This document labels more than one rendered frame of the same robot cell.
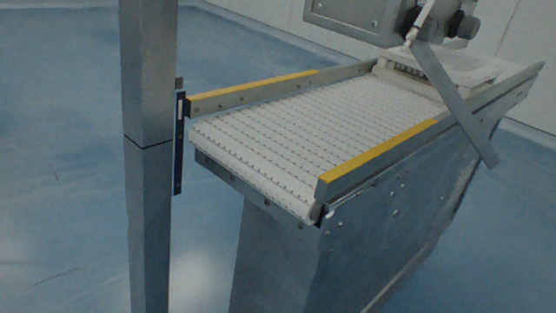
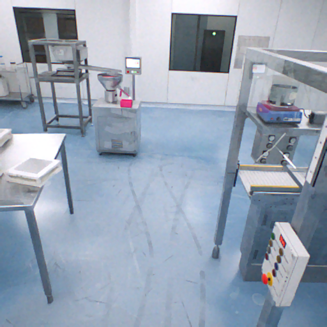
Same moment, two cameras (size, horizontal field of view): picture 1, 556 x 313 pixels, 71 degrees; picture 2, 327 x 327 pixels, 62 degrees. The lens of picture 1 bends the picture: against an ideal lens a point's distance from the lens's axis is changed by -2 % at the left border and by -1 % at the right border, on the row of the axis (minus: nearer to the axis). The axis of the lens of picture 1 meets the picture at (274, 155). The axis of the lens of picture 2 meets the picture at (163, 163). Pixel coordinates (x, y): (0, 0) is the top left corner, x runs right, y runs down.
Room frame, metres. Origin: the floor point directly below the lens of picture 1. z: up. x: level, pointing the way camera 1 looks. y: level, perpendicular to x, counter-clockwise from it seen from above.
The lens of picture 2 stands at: (-0.94, -0.83, 1.83)
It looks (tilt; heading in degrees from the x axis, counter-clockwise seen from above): 28 degrees down; 50
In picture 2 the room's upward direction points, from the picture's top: 3 degrees clockwise
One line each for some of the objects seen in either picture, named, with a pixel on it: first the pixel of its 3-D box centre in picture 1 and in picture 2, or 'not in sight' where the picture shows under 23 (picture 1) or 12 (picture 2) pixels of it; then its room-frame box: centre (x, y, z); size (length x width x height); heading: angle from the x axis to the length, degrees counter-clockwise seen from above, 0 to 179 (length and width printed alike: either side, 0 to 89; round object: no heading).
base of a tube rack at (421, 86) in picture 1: (434, 79); not in sight; (1.04, -0.38, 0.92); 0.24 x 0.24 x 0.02; 51
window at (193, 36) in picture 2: not in sight; (201, 44); (3.72, 3.70, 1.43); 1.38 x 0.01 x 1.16; 140
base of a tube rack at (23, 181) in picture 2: not in sight; (35, 173); (-0.61, 0.91, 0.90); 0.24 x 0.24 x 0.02; 38
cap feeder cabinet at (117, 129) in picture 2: not in sight; (119, 126); (1.00, 2.64, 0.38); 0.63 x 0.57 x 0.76; 140
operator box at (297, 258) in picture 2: not in sight; (283, 264); (-0.12, -0.56, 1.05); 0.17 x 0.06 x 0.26; 52
